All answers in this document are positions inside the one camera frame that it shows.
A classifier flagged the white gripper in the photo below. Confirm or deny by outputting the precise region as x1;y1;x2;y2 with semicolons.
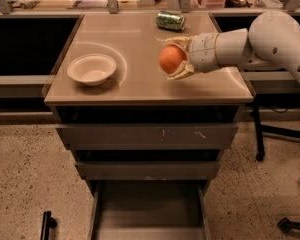
160;33;220;80

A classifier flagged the orange fruit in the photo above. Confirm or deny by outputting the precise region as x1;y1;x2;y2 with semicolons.
159;45;187;74

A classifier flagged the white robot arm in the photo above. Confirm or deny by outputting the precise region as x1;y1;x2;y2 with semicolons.
159;11;300;84

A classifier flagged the grey drawer cabinet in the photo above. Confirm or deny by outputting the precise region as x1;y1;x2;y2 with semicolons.
43;11;254;188

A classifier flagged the grey top drawer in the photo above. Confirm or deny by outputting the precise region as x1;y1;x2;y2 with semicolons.
57;123;238;150

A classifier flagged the grey drawer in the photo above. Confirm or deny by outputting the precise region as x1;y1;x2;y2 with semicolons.
87;181;212;240
75;161;219;180
57;123;238;150

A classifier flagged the grey middle drawer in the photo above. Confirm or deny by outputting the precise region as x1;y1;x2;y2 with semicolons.
75;161;219;180

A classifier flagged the grey bottom drawer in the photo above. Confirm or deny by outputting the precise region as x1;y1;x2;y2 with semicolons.
87;181;212;240

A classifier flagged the green soda can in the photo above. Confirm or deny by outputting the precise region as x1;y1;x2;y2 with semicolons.
156;10;186;31

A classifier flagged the white paper bowl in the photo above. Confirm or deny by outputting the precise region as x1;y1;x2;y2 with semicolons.
67;54;117;86

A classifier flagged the black table leg with caster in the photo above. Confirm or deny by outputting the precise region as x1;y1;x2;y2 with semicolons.
252;102;265;162

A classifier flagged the black chair base leg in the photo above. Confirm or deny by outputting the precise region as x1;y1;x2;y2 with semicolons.
277;218;300;233

